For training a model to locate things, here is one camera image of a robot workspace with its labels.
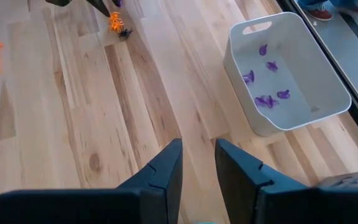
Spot grey translucent plastic bin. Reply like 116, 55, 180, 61
316, 169, 358, 190

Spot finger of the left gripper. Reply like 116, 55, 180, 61
45, 0, 73, 7
85, 0, 111, 17

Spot white plastic bin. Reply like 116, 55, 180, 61
223, 11, 352, 138

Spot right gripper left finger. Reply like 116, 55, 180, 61
0, 139, 183, 224

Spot person's shoe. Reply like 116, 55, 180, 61
303, 8, 334, 22
337, 2, 358, 14

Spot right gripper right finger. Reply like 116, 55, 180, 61
215, 139, 358, 224

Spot black plastic spider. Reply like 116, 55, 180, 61
118, 27, 134, 40

